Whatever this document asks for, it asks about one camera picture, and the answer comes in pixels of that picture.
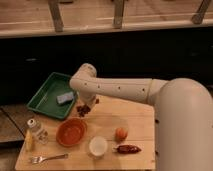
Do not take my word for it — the dark red grape bunch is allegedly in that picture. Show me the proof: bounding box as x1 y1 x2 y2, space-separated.
76 99 99 117

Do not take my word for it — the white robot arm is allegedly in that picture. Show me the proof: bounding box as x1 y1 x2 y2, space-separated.
70 63 213 171

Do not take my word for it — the red bowl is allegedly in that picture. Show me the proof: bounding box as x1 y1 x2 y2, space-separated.
56 118 87 147

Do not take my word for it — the green plastic tray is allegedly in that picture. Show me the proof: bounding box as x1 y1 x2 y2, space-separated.
27 72 78 120

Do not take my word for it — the wooden board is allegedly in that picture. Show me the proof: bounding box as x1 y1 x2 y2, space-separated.
15 96 155 171

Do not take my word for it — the white cup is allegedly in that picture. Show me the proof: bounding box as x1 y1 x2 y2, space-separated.
89 136 108 157

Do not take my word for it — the orange fruit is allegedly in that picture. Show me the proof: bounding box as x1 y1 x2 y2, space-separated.
115 127 128 142

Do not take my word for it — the clear plastic bottle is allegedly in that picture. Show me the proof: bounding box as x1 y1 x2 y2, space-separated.
27 119 48 144

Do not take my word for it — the yellow corn cob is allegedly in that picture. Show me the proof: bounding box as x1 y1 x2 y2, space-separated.
25 130 35 152

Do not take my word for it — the silver fork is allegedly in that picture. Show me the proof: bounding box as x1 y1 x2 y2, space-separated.
29 154 69 164

